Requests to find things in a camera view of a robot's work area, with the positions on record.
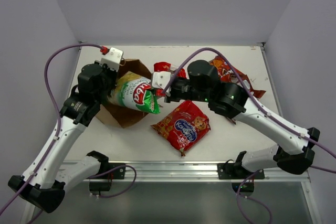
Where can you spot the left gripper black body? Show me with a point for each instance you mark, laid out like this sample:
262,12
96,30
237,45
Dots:
109,87

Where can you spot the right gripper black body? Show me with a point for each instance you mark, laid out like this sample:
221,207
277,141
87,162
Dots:
184,91

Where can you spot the green chip bag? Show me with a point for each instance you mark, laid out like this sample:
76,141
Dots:
134,91

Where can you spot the red Skittles candy pack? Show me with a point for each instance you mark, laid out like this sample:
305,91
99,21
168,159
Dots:
165,66

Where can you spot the brown paper bag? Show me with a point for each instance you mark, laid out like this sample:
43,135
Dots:
118,116

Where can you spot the large red candy bag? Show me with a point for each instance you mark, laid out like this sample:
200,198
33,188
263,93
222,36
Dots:
183,127

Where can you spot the red KitKat candy pack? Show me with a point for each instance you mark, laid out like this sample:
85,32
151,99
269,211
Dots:
258,94

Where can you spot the red Doritos chip bag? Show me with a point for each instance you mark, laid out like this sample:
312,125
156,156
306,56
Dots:
224,71

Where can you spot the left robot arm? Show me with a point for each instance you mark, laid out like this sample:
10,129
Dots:
42,184

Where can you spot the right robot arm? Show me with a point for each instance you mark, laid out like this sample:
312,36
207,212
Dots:
292,151

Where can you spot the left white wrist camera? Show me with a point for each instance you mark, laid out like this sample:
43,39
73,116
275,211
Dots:
112,57

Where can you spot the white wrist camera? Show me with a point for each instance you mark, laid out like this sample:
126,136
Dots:
112,57
159,80

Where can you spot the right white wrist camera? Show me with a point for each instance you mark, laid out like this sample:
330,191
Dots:
159,80

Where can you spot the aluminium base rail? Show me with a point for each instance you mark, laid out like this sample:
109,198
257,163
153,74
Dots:
189,172

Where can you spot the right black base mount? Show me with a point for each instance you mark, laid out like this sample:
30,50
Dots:
229,170

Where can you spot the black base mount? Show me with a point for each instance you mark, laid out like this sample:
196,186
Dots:
229,170
102,181

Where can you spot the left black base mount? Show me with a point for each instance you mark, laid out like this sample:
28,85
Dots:
102,181

